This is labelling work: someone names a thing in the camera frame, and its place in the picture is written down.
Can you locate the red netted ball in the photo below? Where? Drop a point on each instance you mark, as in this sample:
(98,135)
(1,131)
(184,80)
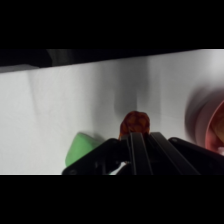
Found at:
(135,122)

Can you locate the red bowl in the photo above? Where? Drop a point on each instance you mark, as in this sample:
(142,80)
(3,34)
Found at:
(213,126)

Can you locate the green sponge block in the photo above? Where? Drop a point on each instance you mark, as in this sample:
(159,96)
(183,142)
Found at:
(78,148)

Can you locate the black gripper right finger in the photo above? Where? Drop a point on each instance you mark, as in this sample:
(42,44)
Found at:
(180,158)

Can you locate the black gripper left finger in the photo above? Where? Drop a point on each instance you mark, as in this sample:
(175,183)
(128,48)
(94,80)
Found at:
(113,156)

